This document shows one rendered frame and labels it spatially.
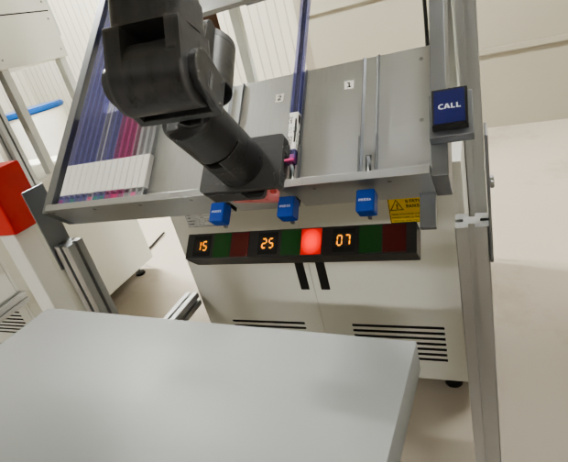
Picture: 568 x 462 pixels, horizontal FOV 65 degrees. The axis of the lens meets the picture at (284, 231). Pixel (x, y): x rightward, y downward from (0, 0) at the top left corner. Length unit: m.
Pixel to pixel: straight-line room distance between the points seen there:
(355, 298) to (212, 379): 0.62
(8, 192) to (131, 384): 0.79
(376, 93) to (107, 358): 0.50
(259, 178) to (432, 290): 0.63
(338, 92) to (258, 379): 0.41
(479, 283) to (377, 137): 0.24
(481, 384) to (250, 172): 0.50
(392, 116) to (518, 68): 2.54
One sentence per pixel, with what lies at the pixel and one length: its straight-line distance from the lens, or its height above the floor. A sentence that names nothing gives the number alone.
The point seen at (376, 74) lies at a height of 0.83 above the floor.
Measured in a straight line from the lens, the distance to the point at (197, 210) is 0.74.
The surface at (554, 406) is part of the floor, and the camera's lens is 1.27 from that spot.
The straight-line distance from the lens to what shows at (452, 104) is 0.57.
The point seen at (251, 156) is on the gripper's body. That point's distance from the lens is 0.48.
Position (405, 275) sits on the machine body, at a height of 0.37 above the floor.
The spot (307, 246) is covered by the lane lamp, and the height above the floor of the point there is 0.65.
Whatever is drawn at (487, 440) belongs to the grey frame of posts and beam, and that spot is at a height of 0.23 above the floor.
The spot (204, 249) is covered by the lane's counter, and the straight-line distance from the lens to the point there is 0.68.
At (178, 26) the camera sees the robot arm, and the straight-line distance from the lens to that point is 0.38.
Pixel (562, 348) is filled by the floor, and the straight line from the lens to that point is 1.41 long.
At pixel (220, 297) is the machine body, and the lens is 1.25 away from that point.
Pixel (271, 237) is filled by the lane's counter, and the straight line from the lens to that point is 0.63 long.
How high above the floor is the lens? 0.93
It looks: 25 degrees down
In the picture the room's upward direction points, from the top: 15 degrees counter-clockwise
